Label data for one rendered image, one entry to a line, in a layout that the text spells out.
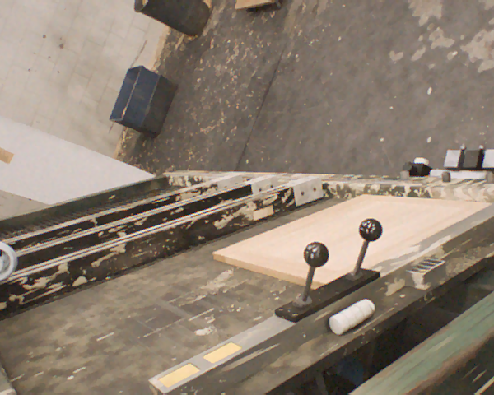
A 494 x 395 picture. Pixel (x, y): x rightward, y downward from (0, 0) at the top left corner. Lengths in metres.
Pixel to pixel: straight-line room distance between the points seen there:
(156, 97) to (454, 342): 4.88
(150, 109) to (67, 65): 1.27
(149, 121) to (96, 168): 0.83
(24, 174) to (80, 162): 0.48
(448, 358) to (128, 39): 5.98
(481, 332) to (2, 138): 4.30
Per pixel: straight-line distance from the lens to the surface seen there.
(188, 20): 5.49
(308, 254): 0.73
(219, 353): 0.74
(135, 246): 1.37
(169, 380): 0.71
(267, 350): 0.75
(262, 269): 1.10
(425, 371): 0.62
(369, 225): 0.80
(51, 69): 6.13
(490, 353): 0.70
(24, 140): 4.69
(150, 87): 5.35
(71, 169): 4.79
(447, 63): 2.89
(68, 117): 6.18
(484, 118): 2.61
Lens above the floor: 2.05
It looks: 35 degrees down
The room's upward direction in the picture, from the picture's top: 68 degrees counter-clockwise
